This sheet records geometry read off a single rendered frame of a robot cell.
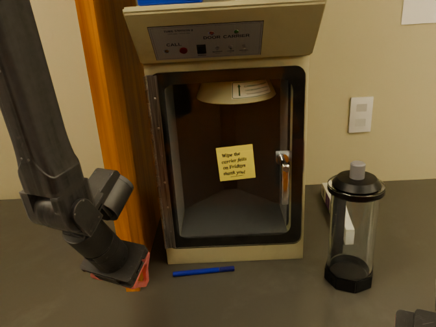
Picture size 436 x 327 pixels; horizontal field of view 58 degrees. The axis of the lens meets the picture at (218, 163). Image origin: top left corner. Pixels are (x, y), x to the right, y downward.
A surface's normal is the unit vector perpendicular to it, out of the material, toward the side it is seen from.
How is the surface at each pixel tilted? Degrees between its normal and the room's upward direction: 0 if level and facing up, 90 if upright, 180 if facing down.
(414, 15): 90
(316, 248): 0
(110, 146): 90
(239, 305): 0
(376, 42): 90
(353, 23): 90
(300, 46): 135
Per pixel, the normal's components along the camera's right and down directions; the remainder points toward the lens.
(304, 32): 0.04, 0.92
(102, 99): 0.00, 0.37
